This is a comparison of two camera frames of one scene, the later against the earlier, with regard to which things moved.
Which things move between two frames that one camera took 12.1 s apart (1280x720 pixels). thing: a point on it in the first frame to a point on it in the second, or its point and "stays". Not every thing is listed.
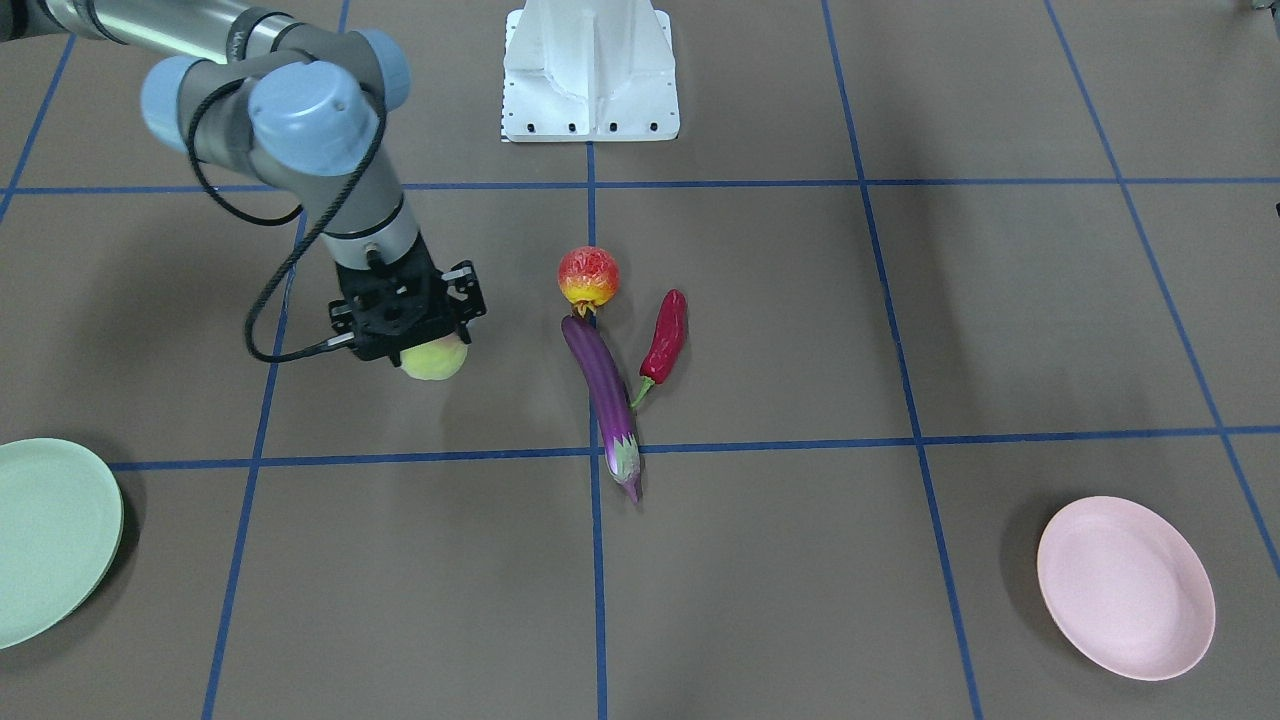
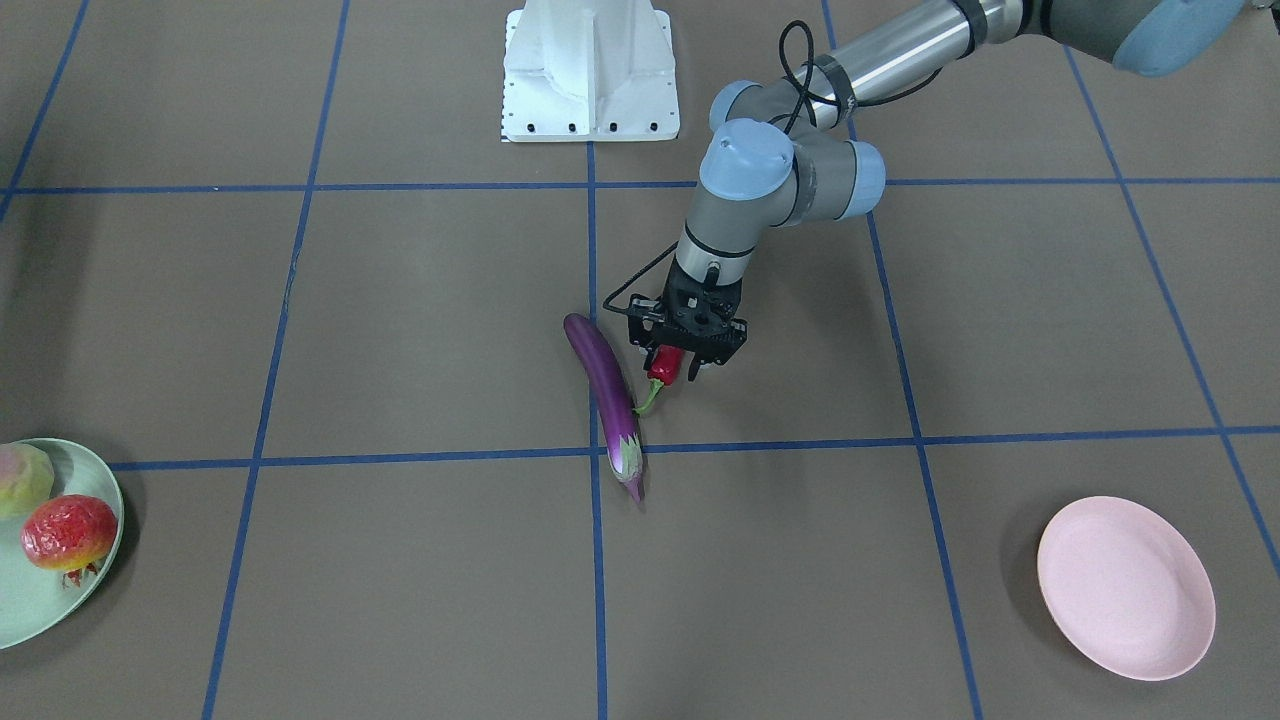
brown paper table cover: [772, 422] stays
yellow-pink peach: [436, 359] to [26, 478]
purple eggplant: [605, 376] stays
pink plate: [1126, 587] stays
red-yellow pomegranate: [588, 277] to [68, 533]
